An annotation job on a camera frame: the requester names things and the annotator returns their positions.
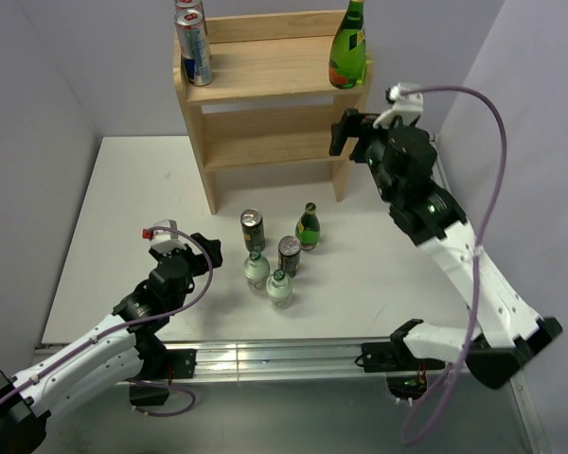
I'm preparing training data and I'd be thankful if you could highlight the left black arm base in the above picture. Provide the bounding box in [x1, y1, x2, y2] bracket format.
[126, 348, 197, 418]

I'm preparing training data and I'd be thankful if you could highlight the aluminium front rail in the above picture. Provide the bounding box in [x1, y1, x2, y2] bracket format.
[32, 336, 522, 385]

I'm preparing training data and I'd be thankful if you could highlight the rear silver blue can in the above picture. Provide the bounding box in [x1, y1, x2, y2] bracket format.
[173, 0, 207, 31]

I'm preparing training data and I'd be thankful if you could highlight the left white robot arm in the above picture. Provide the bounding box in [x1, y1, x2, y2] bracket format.
[0, 222, 223, 453]

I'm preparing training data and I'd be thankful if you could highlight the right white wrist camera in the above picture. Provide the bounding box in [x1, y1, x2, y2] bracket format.
[372, 82, 424, 129]

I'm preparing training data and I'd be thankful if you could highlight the green glass bottle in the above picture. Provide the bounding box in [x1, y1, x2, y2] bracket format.
[328, 1, 366, 90]
[295, 202, 321, 251]

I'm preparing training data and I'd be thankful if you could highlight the clear glass bottle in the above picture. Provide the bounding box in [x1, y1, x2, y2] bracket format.
[243, 251, 270, 290]
[266, 269, 293, 309]

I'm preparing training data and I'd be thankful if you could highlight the wooden three-tier shelf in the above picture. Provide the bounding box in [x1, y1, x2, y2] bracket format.
[173, 9, 373, 214]

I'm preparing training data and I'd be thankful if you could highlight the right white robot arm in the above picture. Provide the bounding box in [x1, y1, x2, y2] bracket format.
[329, 109, 562, 390]

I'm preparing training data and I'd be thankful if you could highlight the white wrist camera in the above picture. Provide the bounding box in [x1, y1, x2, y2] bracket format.
[372, 82, 424, 129]
[142, 219, 187, 261]

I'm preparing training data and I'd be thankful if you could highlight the aluminium side rail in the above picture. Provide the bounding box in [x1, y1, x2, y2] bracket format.
[403, 132, 560, 445]

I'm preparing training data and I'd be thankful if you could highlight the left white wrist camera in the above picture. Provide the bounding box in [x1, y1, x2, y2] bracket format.
[142, 219, 187, 261]

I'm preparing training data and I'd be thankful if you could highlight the silver blue can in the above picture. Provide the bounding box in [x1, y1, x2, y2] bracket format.
[174, 9, 213, 86]
[173, 0, 207, 31]

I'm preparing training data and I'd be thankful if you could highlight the black yellow can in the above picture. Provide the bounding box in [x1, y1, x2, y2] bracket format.
[278, 236, 301, 278]
[240, 209, 265, 252]

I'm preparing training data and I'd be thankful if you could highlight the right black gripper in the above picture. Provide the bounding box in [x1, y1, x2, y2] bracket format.
[328, 108, 403, 202]

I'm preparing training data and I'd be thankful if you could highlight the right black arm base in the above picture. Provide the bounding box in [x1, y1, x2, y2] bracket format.
[354, 341, 446, 403]

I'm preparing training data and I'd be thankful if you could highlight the front silver blue can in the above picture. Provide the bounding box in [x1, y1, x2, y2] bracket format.
[174, 9, 213, 86]

